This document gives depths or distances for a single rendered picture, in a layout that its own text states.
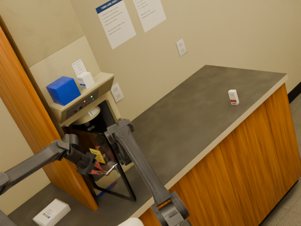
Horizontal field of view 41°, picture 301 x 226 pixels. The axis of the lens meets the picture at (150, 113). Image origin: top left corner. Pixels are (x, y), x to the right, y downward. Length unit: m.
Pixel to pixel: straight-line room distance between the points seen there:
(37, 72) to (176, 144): 0.89
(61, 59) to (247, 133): 1.20
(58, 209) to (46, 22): 0.94
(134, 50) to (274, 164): 1.20
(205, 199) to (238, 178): 0.29
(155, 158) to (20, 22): 1.01
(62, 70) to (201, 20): 1.45
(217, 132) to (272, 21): 1.73
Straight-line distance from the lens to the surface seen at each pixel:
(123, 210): 2.02
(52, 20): 1.91
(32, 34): 1.87
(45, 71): 1.91
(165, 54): 2.87
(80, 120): 2.07
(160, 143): 2.36
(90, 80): 1.92
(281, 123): 2.78
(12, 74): 1.83
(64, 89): 1.83
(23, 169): 1.57
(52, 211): 2.20
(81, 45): 1.98
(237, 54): 3.44
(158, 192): 1.42
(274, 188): 2.91
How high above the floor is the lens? 2.19
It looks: 27 degrees down
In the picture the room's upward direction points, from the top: 22 degrees counter-clockwise
